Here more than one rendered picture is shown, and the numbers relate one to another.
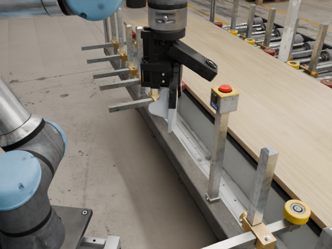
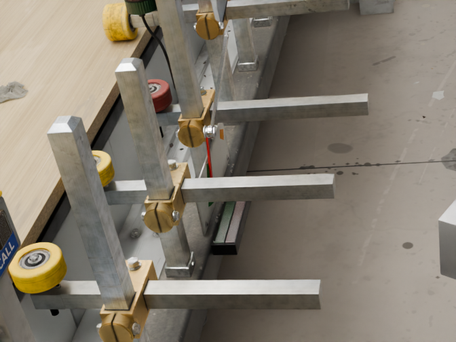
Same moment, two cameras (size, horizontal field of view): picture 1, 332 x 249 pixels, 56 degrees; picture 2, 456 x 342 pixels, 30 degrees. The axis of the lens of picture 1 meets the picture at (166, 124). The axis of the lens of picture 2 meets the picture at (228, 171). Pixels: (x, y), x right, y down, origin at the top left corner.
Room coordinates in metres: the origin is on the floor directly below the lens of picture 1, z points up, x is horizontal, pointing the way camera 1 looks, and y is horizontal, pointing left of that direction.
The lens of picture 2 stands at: (1.30, 0.43, 1.65)
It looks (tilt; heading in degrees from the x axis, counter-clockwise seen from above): 33 degrees down; 218
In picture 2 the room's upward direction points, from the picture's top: 12 degrees counter-clockwise
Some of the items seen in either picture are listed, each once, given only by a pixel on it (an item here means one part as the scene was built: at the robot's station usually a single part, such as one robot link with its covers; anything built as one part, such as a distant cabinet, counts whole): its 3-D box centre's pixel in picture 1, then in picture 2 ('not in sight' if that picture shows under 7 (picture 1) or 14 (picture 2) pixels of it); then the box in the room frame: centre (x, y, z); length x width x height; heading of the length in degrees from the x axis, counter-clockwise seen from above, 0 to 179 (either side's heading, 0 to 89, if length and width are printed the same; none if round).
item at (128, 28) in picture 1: (130, 59); not in sight; (2.08, 0.25, 0.87); 0.03 x 0.03 x 0.48; 21
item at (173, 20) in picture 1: (167, 18); not in sight; (0.61, 0.00, 1.54); 0.08 x 0.08 x 0.05
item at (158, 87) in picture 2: not in sight; (154, 112); (0.21, -0.57, 0.85); 0.08 x 0.08 x 0.11
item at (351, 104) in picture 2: not in sight; (253, 111); (0.14, -0.39, 0.84); 0.43 x 0.03 x 0.04; 111
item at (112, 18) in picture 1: (113, 35); not in sight; (2.55, 0.43, 0.89); 0.03 x 0.03 x 0.48; 21
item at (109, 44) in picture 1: (108, 45); not in sight; (2.49, 0.47, 0.83); 0.43 x 0.03 x 0.04; 111
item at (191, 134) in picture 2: not in sight; (196, 118); (0.20, -0.48, 0.85); 0.13 x 0.06 x 0.05; 21
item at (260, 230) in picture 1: (256, 230); (128, 302); (0.66, -0.30, 0.84); 0.13 x 0.06 x 0.05; 21
